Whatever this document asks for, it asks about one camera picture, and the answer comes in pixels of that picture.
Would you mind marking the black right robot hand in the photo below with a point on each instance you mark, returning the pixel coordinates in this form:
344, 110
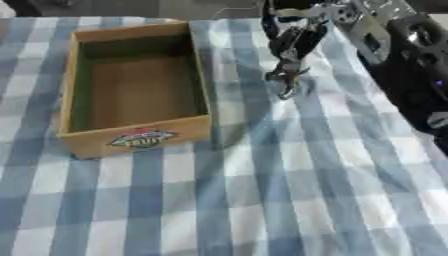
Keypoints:
293, 40

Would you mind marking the silver and black right robot arm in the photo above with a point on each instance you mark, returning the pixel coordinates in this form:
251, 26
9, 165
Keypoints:
408, 56

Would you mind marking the tan cardboard box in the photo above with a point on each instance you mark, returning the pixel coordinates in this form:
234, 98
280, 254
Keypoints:
135, 133

